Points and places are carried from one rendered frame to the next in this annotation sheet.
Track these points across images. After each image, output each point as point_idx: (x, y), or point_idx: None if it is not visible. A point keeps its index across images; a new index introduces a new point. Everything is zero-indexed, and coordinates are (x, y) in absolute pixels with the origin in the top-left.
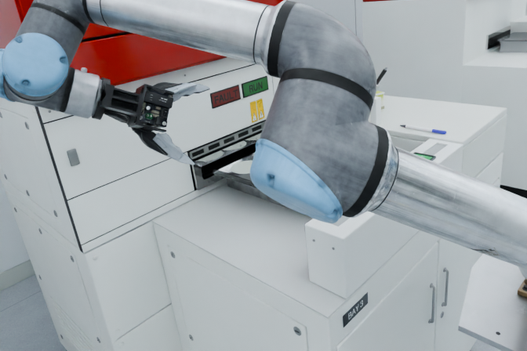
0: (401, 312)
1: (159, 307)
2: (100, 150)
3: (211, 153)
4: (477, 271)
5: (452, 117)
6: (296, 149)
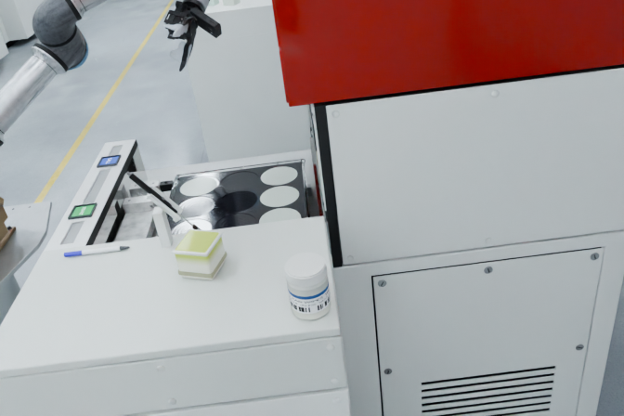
0: None
1: None
2: None
3: (312, 148)
4: (41, 230)
5: (63, 303)
6: None
